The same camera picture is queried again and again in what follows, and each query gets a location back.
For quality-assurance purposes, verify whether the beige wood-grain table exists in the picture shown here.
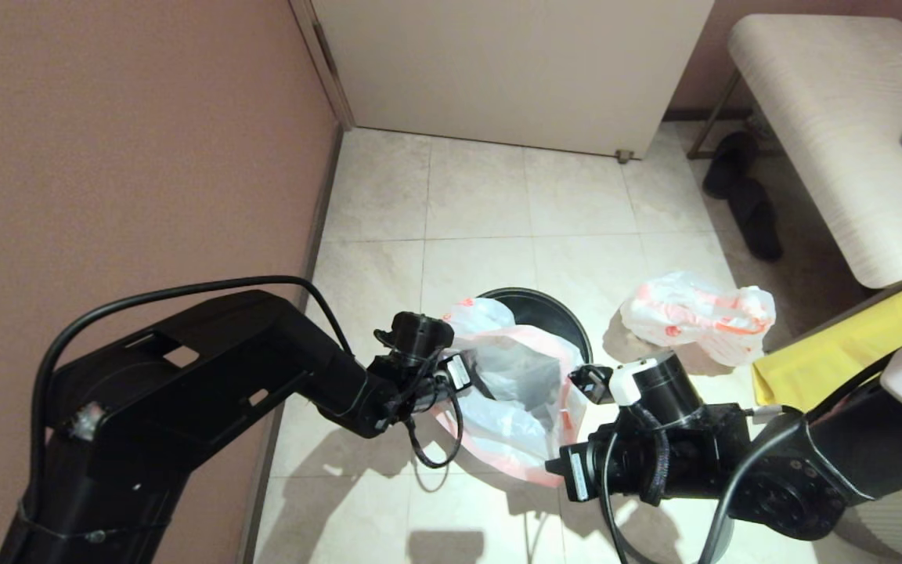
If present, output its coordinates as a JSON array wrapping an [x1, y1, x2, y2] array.
[[727, 13, 902, 289]]

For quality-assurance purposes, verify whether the black slipper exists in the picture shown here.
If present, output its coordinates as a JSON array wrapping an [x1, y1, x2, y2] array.
[[703, 130, 757, 200], [727, 179, 782, 262]]

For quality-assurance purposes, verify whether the beige door frame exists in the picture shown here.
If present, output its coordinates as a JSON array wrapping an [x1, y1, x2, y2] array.
[[288, 0, 358, 132]]

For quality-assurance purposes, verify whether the yellow fabric bag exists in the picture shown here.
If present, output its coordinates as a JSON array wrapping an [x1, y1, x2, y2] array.
[[752, 282, 902, 412]]

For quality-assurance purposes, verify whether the thin metal table leg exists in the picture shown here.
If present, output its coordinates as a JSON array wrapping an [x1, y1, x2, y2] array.
[[686, 70, 741, 160]]

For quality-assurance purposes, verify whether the black labelled arm cable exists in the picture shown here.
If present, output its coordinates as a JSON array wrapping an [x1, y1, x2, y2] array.
[[600, 352, 898, 564]]

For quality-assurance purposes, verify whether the white door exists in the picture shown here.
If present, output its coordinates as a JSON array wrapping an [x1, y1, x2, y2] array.
[[310, 0, 714, 161]]

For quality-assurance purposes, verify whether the black round trash bin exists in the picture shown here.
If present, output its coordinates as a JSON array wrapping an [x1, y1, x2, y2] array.
[[476, 287, 594, 369]]

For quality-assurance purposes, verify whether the white red plastic bin liner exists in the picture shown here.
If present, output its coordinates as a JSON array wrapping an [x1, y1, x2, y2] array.
[[431, 298, 589, 488]]

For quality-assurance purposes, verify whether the grey bin retaining ring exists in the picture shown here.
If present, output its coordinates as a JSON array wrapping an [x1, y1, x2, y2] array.
[[702, 501, 736, 564]]

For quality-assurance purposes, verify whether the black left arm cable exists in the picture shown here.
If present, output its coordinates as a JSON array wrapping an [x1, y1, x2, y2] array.
[[32, 276, 464, 502]]

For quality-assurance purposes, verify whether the white red plastic bag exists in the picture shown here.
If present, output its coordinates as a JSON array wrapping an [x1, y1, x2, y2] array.
[[621, 272, 777, 367]]

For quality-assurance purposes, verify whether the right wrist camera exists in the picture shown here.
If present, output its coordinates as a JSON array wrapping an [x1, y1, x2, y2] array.
[[568, 364, 618, 405]]

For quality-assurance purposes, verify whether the dark door hinge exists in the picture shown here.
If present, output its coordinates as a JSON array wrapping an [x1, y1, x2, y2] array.
[[316, 28, 341, 81]]

